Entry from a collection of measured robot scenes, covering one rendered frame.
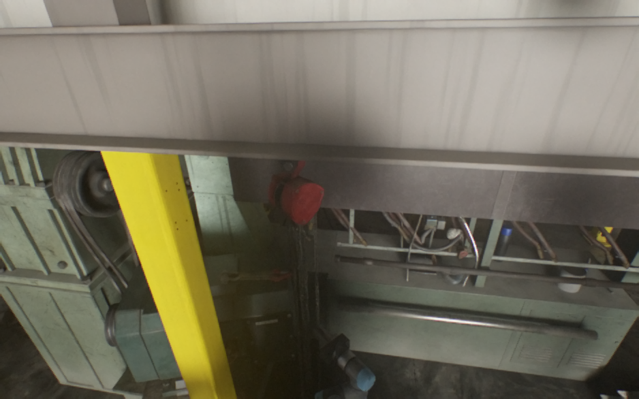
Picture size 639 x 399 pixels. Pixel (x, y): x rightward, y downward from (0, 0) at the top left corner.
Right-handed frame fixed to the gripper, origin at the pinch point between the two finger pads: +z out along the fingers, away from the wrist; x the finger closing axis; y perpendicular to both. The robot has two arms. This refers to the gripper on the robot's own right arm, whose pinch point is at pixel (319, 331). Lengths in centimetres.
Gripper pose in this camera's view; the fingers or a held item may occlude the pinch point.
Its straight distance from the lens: 160.1
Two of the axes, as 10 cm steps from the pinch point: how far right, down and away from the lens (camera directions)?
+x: 7.8, -3.2, 5.4
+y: 0.2, 8.7, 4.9
